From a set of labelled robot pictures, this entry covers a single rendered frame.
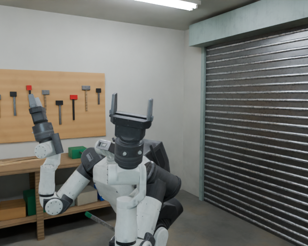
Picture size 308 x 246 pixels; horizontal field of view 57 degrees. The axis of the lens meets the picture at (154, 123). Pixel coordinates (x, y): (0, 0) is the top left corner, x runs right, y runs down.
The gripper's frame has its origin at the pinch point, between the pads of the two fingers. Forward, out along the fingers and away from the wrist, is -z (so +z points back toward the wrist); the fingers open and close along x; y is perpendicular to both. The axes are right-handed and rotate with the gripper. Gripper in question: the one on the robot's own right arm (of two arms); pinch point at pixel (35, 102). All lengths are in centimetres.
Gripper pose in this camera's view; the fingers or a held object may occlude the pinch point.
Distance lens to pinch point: 144.2
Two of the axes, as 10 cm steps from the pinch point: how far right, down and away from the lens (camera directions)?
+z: 2.8, 9.6, -0.1
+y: -9.5, 2.7, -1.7
